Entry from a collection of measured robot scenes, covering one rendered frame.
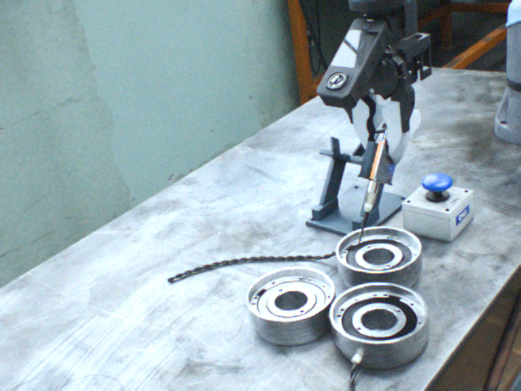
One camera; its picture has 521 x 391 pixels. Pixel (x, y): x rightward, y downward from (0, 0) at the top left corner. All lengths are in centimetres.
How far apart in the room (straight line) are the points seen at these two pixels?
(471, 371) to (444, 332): 33
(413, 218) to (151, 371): 40
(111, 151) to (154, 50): 41
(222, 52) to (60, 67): 78
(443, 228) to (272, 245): 24
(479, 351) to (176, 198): 54
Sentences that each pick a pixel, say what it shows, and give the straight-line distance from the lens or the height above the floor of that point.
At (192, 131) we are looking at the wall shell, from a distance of 286.
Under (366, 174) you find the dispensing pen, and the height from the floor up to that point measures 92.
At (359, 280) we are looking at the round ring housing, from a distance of 85.
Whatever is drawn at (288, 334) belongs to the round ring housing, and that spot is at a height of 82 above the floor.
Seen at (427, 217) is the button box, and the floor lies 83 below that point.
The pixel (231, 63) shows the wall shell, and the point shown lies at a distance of 299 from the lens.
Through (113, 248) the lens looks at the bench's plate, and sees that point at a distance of 107.
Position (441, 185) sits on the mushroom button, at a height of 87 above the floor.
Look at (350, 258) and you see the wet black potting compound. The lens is 88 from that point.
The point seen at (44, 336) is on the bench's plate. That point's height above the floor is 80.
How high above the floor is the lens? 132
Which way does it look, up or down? 27 degrees down
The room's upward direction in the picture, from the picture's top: 9 degrees counter-clockwise
